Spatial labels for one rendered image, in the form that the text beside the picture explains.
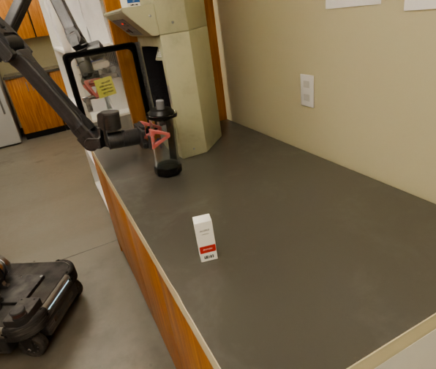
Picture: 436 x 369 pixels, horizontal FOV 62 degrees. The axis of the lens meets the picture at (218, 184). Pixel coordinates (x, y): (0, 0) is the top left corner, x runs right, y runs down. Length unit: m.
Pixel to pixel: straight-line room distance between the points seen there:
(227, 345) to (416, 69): 0.80
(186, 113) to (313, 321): 0.97
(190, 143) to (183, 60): 0.32
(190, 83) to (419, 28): 0.78
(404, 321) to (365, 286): 0.10
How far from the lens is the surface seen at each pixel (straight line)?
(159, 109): 1.28
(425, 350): 0.82
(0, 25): 1.37
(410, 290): 0.81
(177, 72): 1.41
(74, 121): 1.29
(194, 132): 1.47
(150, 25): 1.38
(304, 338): 0.70
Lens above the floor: 1.47
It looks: 26 degrees down
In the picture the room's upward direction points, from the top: 8 degrees counter-clockwise
